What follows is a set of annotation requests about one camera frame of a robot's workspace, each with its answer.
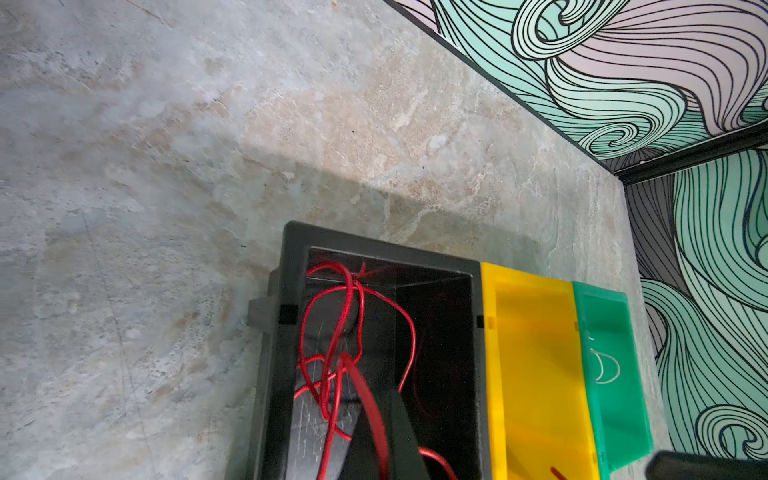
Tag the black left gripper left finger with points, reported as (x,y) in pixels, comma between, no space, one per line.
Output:
(361,461)

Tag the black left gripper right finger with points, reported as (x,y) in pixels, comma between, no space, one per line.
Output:
(404,460)

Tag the yellow storage bin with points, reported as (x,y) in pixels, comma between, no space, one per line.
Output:
(538,415)

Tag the black storage bin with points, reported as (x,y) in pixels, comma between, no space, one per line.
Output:
(412,320)

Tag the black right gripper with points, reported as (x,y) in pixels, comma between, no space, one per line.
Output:
(667,465)

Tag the black corner frame post right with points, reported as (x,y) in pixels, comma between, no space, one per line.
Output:
(750,138)

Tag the green storage bin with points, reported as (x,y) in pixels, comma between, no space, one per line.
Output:
(613,382)

